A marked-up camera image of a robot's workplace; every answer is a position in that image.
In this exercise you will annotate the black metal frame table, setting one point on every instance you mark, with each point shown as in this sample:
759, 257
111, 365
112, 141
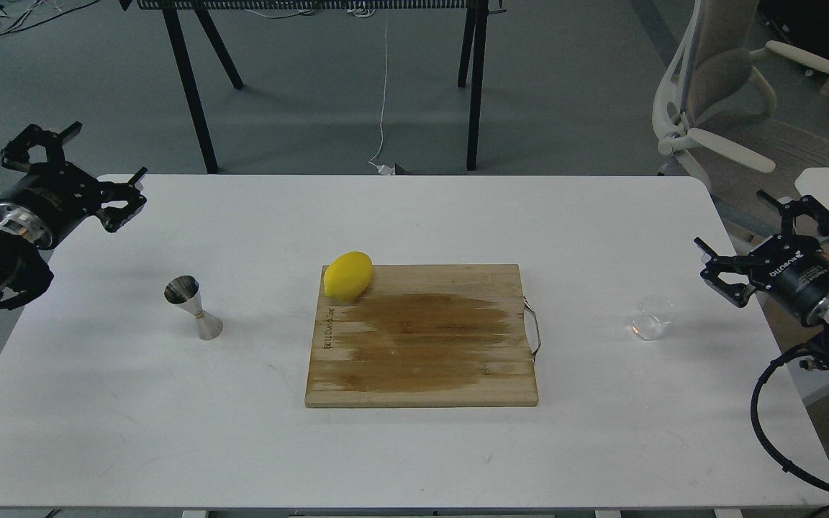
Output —
313, 69

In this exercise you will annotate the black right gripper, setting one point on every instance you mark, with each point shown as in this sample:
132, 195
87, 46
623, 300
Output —
799, 277

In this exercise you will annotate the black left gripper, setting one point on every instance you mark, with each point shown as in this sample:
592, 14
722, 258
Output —
60, 196

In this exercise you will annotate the wooden cutting board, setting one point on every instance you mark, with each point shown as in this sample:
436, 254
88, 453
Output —
425, 337

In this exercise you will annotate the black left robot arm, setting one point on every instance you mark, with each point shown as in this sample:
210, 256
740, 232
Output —
24, 274

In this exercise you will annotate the small clear glass cup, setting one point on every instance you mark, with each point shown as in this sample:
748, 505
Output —
655, 314

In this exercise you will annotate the yellow lemon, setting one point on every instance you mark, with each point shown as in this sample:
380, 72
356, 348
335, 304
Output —
348, 276

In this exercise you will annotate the steel double jigger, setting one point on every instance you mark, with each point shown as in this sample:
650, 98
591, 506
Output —
183, 292

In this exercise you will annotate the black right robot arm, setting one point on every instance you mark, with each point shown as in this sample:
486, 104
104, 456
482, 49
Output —
728, 275

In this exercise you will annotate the white office chair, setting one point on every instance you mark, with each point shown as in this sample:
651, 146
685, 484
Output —
713, 118

